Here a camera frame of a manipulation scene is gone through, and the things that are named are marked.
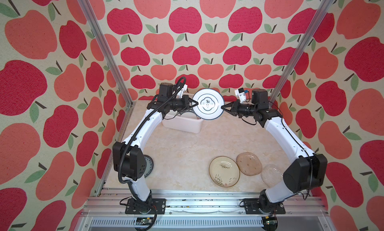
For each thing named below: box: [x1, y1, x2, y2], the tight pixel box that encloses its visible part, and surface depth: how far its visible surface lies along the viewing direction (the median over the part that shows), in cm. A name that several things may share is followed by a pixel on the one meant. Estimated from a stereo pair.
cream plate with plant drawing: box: [209, 156, 241, 188], surface depth 87 cm
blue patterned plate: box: [143, 154, 154, 178], surface depth 89 cm
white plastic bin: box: [162, 115, 204, 134], surface depth 100 cm
